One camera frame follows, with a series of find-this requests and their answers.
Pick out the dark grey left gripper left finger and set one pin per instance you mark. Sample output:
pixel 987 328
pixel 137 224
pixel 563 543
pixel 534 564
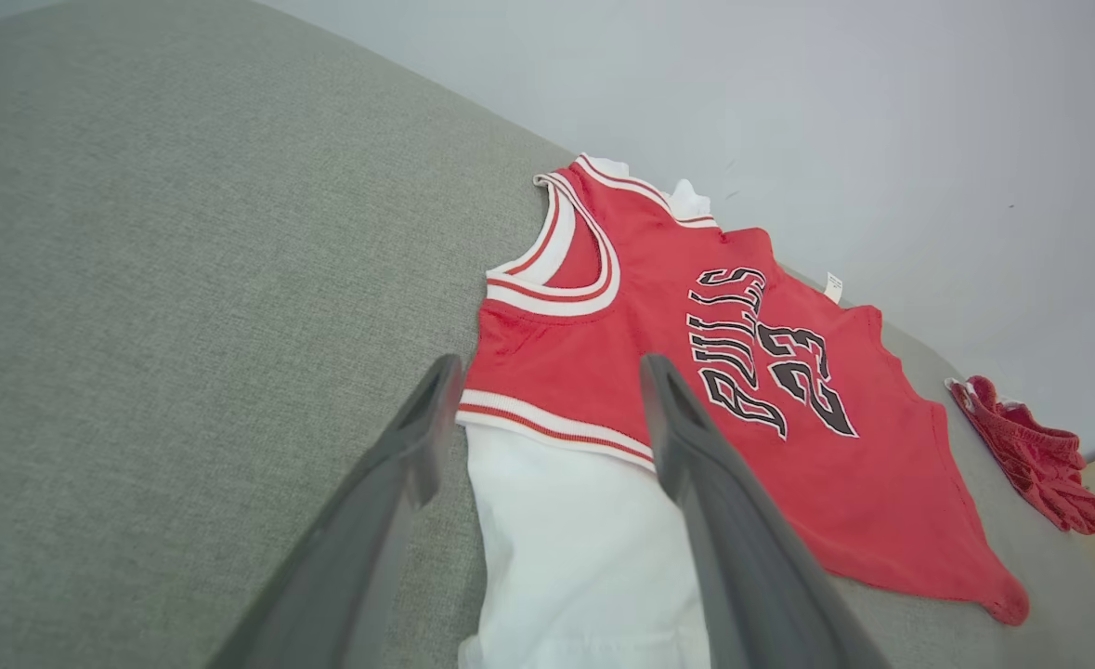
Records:
pixel 343 557

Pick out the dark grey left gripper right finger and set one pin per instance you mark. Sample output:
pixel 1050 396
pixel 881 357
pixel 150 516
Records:
pixel 761 576

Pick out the red Bulls jersey white sleeves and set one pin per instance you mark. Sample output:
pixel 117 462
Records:
pixel 603 353

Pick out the red mesh garment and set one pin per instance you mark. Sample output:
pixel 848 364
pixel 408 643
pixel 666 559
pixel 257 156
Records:
pixel 1039 455

